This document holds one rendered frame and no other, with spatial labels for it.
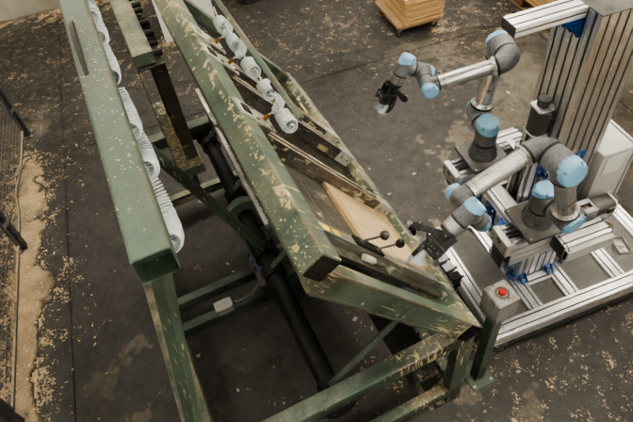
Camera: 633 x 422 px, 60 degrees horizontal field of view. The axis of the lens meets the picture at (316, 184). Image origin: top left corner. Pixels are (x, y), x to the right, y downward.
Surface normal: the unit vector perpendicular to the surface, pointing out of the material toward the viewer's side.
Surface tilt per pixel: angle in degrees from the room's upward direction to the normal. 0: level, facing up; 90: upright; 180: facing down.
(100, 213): 0
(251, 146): 35
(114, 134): 0
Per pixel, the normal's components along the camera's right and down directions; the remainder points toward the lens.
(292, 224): -0.60, -0.33
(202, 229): -0.09, -0.67
